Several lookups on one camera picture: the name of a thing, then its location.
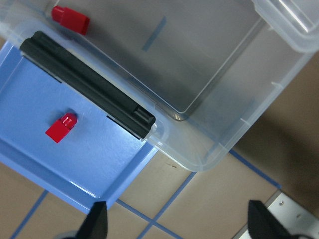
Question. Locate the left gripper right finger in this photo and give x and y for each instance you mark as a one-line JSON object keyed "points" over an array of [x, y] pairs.
{"points": [[262, 224]]}

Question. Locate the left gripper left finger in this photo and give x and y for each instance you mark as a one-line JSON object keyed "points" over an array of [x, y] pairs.
{"points": [[95, 225]]}

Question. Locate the red block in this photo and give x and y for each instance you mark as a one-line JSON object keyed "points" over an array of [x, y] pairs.
{"points": [[70, 19], [61, 127]]}

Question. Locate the clear ribbed box lid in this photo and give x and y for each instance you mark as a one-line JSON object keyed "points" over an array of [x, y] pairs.
{"points": [[296, 21]]}

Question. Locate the blue plastic tray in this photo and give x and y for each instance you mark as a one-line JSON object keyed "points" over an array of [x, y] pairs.
{"points": [[96, 161]]}

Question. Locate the clear plastic storage box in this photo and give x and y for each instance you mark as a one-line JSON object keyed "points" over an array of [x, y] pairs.
{"points": [[206, 69]]}

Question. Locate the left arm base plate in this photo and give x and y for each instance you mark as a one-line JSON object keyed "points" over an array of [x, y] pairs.
{"points": [[299, 222]]}

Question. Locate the black box latch handle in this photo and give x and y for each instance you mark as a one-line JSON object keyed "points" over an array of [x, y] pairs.
{"points": [[67, 68]]}

